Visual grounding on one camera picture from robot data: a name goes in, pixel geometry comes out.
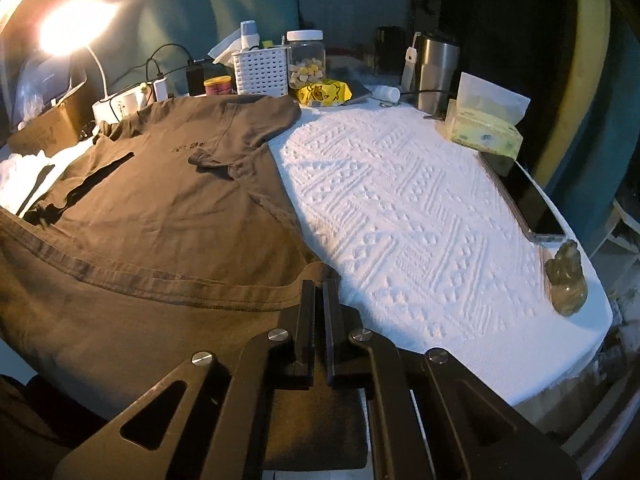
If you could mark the white tissue pack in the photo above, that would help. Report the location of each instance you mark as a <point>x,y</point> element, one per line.
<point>225,50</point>

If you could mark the small black plug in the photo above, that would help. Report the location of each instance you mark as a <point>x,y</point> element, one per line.
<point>92,132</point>

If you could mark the black cup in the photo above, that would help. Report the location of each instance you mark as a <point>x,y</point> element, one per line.
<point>391,42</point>

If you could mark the white paper tag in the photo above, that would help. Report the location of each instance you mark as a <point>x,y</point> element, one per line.
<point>409,67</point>

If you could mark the blue white spray can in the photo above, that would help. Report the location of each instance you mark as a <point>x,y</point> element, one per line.
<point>248,35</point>

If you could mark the green sachet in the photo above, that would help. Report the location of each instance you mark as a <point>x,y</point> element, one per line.
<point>267,44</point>

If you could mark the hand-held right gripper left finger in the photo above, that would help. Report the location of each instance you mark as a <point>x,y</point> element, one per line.
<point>307,320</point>

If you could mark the white textured tablecloth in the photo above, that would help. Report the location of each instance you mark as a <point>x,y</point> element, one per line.
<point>400,210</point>

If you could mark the brown t-shirt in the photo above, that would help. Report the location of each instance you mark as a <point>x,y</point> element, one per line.
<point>150,220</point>

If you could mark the pale yellow board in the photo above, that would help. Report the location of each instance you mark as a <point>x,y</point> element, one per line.
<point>590,85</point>

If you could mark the cardboard box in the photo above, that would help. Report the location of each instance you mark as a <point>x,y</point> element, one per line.
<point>50,125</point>

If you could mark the white desk lamp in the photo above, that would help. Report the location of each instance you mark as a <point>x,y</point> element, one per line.
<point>75,25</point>

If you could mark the black charger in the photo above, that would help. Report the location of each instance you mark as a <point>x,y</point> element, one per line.
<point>195,80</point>

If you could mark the cream mug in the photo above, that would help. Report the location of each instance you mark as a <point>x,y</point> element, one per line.
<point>131,102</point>

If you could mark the black smartphone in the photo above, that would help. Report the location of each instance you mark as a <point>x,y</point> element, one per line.
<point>530,197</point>

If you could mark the grey tablet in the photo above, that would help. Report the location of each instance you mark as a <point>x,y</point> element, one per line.
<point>356,89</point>

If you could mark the yellow snack packet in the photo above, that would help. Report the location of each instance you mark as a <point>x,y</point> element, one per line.
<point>322,94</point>

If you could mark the yellow tissue box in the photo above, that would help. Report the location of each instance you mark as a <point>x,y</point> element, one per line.
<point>482,130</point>

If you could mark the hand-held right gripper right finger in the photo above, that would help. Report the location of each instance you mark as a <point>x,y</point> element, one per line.
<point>330,320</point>

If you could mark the steel tumbler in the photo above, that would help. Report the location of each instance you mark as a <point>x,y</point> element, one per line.
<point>437,75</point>

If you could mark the clear jar white lid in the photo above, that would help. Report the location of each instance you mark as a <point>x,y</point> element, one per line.
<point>306,55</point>

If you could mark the white charger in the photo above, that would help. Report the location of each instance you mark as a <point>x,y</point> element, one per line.
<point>160,90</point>

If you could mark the white perforated basket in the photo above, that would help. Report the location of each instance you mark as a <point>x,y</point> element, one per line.
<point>260,72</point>

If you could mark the small white bottle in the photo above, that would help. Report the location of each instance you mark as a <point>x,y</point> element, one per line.
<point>386,93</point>

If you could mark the clear plastic bag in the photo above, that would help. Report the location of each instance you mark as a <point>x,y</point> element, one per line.
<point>40,85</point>

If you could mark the green stone figurine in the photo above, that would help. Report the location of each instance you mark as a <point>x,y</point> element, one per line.
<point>567,280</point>

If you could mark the red can yellow lid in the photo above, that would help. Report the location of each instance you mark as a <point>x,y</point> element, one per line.
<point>218,87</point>

